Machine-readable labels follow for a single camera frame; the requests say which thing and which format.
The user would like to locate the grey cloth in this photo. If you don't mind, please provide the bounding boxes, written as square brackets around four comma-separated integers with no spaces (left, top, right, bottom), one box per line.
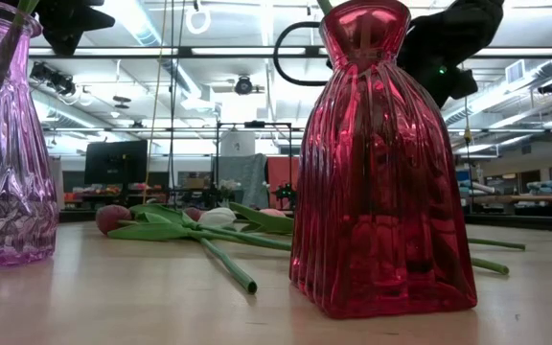
[216,152,270,210]

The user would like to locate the red panel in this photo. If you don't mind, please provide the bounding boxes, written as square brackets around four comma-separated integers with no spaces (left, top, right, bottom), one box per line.
[266,155,301,210]

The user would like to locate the wooden workbench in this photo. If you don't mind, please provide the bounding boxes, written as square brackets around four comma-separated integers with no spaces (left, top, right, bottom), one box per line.
[462,191,552,217]

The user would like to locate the hanging cable with yellow plug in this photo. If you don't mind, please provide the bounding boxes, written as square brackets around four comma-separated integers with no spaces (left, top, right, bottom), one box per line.
[461,93,474,212]

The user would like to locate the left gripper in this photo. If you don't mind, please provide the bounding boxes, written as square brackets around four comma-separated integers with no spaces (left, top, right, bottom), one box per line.
[34,0,117,57]

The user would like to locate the black hanging cables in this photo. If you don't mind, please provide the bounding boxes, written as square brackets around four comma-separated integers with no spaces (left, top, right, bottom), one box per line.
[166,0,186,207]

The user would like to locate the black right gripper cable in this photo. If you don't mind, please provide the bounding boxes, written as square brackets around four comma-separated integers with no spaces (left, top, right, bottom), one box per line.
[272,20,331,88]

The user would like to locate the purple glass vase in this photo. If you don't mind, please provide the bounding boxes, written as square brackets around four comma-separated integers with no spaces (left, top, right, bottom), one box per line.
[0,0,60,270]

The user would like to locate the cluttered workbench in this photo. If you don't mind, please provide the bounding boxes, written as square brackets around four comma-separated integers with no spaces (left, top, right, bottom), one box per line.
[62,184,172,212]

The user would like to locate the black dome camera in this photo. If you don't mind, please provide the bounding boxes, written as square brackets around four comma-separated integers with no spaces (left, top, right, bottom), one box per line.
[233,75,265,96]

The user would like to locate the black mounted device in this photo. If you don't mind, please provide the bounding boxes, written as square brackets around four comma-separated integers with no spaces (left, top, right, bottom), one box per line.
[29,60,79,97]

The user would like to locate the black monitor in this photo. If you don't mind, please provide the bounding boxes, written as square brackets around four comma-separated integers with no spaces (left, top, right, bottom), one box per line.
[83,139,149,186]

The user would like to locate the small robot with green lights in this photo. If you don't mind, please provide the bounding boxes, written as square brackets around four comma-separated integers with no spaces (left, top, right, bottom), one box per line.
[273,181,299,211]

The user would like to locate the black rig beam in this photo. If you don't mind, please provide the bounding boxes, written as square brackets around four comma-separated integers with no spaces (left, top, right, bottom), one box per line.
[0,45,552,59]

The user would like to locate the white hanging ring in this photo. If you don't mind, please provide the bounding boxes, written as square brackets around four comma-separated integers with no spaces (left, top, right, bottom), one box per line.
[184,4,213,35]

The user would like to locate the dark red artificial tulip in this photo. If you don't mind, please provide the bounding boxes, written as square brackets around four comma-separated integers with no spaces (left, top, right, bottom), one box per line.
[95,203,292,253]
[469,257,511,277]
[182,203,294,241]

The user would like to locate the red ribbed glass vase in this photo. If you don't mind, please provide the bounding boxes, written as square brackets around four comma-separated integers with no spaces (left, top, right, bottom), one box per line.
[288,0,478,320]

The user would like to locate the black stand frame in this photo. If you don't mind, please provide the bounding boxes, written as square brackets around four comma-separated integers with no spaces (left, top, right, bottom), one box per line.
[215,121,294,212]

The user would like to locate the yellow hanging cord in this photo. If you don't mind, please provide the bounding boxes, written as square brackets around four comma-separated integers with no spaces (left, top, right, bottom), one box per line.
[142,0,169,205]

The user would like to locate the white air vent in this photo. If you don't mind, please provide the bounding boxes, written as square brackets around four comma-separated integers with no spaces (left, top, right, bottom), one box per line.
[504,59,526,86]

